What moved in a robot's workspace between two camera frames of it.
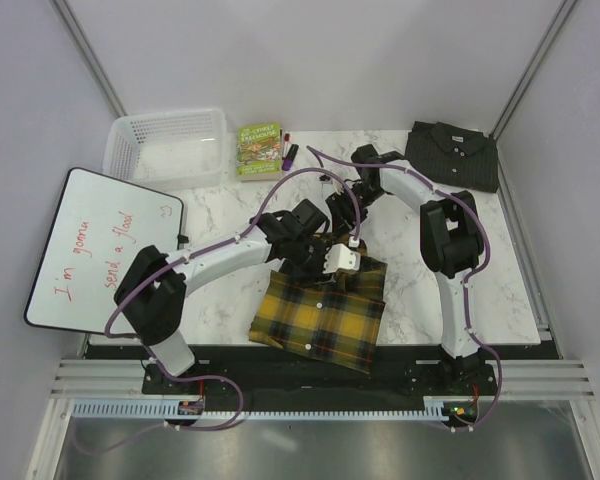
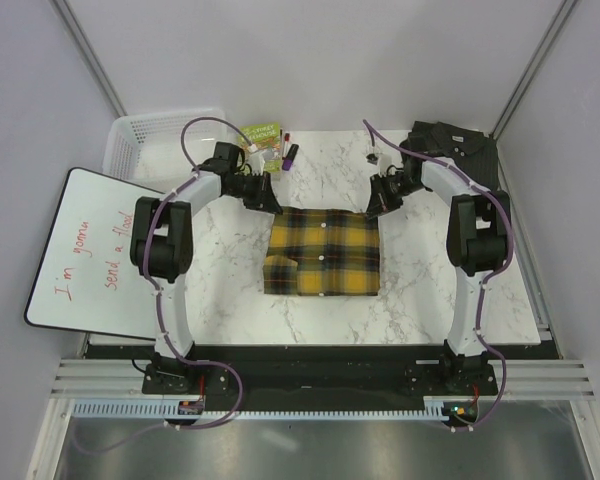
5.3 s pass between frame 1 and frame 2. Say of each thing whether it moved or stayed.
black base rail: stayed
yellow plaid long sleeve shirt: moved
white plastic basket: stayed
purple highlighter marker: stayed
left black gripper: moved
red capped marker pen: stayed
